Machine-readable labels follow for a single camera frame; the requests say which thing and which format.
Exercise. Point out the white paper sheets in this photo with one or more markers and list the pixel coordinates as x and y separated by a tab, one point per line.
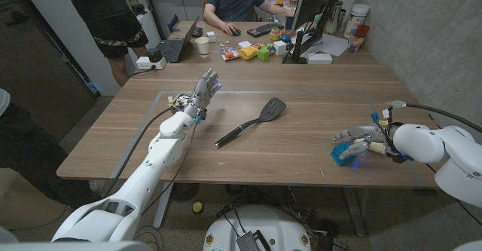
331	45

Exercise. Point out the colourful stacking toy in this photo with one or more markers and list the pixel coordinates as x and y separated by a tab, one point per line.
275	35

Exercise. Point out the white labelled canister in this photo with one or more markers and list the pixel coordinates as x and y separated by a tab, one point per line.
356	17

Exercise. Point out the colourful wrist circuit board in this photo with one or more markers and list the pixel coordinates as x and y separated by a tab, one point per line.
180	101

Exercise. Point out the yellow cylinder container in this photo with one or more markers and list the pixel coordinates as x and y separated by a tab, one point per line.
248	52

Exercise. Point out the standing person in black shorts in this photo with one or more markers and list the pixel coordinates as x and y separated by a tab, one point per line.
105	13

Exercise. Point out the white paper cup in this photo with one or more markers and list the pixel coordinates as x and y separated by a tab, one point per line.
202	47

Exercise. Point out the small white cube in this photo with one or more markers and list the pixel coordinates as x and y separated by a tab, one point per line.
211	37

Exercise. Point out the black slotted spatula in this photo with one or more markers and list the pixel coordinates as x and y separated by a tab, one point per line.
271	109

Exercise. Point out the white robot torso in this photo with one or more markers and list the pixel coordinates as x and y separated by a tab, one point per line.
75	246

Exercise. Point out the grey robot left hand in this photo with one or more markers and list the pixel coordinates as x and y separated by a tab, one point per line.
202	92

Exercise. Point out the seated person in dark shirt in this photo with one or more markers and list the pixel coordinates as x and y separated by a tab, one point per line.
233	2

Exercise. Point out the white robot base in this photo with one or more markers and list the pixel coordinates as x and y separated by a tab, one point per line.
263	224

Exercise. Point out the yellow ball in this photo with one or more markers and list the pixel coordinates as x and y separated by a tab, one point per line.
197	207

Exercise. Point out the black keyboard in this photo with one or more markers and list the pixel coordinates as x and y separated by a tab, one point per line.
263	29

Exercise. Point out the blue chair back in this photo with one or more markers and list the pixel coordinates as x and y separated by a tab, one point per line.
173	23

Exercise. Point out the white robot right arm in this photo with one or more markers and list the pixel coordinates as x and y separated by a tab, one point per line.
421	143

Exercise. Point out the orange snack packet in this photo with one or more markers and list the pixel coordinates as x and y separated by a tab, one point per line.
229	54

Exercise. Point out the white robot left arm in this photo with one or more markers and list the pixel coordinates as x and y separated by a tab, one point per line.
154	160

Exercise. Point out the small flat white box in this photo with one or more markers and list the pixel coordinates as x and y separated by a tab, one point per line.
244	44

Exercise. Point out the person in black trousers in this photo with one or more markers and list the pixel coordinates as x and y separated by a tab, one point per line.
37	157

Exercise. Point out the black computer mouse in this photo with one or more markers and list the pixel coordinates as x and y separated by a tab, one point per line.
236	32

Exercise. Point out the black computer monitor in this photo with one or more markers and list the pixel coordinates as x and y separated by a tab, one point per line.
310	2

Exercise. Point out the white shelf unit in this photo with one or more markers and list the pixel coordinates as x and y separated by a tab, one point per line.
148	28

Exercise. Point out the black round floor fan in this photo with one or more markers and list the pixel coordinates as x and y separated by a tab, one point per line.
184	191

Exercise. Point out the black laptop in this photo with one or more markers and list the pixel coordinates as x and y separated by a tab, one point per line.
173	49

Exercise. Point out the large white cube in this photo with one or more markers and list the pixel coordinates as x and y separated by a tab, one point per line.
279	48

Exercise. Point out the blue cube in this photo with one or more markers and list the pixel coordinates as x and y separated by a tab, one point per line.
336	153

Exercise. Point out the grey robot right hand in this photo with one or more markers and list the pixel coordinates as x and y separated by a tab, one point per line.
371	134

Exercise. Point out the green cube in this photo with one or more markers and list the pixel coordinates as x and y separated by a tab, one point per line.
263	54

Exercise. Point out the white table leg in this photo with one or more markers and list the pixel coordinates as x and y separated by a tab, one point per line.
162	206
356	213

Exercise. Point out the dark blue cup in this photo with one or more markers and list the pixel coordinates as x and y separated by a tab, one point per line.
289	23

